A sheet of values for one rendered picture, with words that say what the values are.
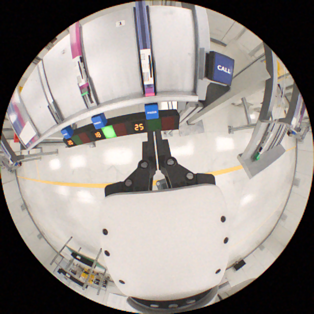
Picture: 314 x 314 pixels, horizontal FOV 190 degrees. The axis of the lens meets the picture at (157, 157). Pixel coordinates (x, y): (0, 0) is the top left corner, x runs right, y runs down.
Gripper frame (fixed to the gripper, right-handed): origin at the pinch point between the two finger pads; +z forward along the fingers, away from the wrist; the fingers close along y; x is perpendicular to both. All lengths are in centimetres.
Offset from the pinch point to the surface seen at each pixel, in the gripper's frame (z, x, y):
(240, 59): 75, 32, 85
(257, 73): 13.8, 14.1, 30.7
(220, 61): 5.7, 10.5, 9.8
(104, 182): 31, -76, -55
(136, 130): 11.1, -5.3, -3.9
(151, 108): 9.0, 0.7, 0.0
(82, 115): 8.0, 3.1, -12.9
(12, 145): 83, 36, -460
